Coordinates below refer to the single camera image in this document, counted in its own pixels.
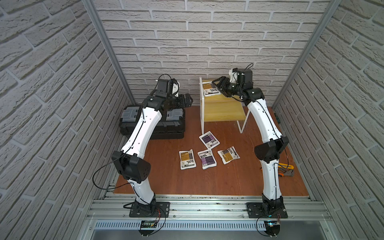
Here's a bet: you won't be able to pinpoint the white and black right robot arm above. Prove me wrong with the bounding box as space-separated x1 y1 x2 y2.
212 76 289 216

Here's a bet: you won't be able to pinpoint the yellow utility knife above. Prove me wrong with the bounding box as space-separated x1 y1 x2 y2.
278 163 295 170

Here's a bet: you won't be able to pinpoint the black plastic toolbox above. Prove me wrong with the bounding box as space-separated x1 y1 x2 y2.
118 103 186 141

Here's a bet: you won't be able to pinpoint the purple coffee bag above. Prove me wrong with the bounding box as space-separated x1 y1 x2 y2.
199 131 220 150
198 150 217 170

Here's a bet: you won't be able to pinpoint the left controller board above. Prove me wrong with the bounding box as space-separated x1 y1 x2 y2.
139 221 158 237

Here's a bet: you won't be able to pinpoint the right controller board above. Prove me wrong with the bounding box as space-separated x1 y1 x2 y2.
264 221 281 237

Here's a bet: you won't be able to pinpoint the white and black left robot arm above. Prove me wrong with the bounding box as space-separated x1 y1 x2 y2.
92 93 194 208

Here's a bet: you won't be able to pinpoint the white frame wooden two-tier shelf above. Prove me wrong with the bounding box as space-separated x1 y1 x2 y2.
199 77 250 134

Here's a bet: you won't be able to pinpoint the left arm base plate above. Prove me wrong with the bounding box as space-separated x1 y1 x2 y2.
129 201 171 218

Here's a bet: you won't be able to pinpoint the aluminium rail frame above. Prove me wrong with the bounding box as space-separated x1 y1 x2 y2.
77 192 341 240

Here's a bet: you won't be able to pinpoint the purple coffee bag lower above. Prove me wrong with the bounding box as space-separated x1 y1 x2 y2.
198 150 217 170

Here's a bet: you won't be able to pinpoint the controller board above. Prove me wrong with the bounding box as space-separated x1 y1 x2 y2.
264 221 281 237
139 221 158 237

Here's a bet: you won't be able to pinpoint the yellow coffee bag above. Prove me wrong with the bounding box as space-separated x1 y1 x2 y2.
202 82 221 97
218 147 240 165
179 149 197 170

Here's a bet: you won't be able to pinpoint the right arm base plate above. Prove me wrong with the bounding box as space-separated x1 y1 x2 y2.
246 203 288 219

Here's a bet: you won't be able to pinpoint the orange handled pliers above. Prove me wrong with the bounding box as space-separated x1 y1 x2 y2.
278 168 294 177

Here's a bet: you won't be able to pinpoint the purple coffee bag upper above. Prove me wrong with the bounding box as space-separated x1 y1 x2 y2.
199 131 220 150

